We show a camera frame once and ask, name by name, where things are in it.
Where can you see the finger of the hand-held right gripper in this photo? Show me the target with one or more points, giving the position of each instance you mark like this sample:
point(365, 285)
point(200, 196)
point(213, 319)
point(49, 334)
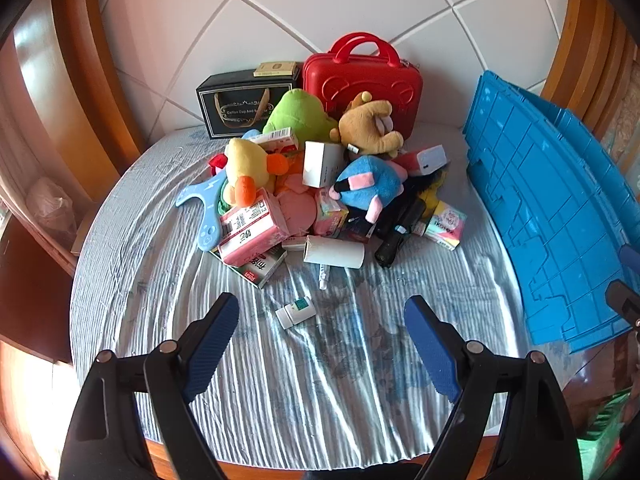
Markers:
point(632, 257)
point(627, 297)

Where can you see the large pink carton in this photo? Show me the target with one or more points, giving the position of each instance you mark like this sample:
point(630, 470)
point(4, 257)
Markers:
point(252, 230)

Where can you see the blue plush toy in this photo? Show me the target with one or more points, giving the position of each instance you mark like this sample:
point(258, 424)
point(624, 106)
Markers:
point(370, 180)

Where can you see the green bag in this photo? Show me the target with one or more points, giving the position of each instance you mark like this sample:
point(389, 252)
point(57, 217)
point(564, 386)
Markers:
point(605, 430)

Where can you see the red dress pig plush toy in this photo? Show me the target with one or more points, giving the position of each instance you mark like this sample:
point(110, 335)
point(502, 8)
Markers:
point(217, 161)

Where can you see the blue plastic crate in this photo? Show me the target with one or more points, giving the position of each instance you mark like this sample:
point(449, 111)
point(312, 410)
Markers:
point(540, 210)

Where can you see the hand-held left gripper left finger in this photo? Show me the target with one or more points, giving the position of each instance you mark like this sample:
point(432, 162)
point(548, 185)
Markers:
point(210, 350)

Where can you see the pink and white power bank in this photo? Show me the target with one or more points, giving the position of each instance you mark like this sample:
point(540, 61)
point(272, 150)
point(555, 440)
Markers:
point(425, 160)

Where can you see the yellow duck plush toy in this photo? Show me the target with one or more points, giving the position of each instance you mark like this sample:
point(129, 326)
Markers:
point(245, 165)

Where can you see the white cardboard box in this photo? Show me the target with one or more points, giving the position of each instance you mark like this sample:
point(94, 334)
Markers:
point(322, 165)

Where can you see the white cylinder tube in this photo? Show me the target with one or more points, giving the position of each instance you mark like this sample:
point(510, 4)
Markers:
point(335, 252)

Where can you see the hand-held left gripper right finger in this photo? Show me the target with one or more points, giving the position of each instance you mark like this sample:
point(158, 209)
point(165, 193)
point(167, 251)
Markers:
point(432, 350)

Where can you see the clear plastic bag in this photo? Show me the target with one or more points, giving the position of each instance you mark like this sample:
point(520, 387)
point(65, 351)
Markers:
point(47, 205)

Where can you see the blue boomerang-shaped board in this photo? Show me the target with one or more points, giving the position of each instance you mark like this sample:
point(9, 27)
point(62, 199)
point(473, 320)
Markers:
point(202, 215)

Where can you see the white padded wooden headboard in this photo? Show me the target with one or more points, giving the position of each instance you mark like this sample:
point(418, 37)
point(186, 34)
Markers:
point(300, 10)

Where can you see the brown bear plush toy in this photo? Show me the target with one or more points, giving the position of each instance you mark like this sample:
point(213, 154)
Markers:
point(365, 125)

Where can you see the black flashlight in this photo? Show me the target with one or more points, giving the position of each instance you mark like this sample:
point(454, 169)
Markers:
point(397, 237)

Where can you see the brown cardboard piece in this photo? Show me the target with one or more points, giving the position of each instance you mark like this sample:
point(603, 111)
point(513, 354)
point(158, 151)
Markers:
point(85, 230)

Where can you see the green and orange plush toy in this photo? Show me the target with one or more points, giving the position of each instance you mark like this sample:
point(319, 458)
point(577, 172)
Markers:
point(295, 110)

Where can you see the red green medicine box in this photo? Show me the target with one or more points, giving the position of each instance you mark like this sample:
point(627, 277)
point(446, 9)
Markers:
point(260, 267)

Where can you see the small white bottle green label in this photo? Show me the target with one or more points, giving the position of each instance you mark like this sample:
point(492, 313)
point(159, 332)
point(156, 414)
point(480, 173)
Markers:
point(296, 312)

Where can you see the ointment tube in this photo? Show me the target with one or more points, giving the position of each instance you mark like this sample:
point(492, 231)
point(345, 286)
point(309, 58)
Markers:
point(325, 276)

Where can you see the dark wooden nightstand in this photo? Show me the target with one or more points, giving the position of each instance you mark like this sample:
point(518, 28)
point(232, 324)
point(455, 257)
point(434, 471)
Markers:
point(30, 300)

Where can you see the pink pig plush toy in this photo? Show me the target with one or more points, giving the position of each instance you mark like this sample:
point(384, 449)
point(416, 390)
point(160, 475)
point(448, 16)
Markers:
point(297, 210)

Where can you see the pastel tissue pack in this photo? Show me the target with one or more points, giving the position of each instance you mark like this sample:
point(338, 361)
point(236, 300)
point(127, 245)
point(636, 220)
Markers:
point(445, 225)

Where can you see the small gold box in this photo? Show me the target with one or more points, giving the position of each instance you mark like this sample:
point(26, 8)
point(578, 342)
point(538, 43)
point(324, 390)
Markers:
point(273, 70)

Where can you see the red hard-shell suitcase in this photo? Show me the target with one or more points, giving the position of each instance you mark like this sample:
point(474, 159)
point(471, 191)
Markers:
point(360, 75)

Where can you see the small red and white box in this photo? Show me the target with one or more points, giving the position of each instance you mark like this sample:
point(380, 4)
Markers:
point(275, 139)

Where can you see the small red packet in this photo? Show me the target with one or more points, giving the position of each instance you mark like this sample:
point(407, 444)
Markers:
point(361, 234)

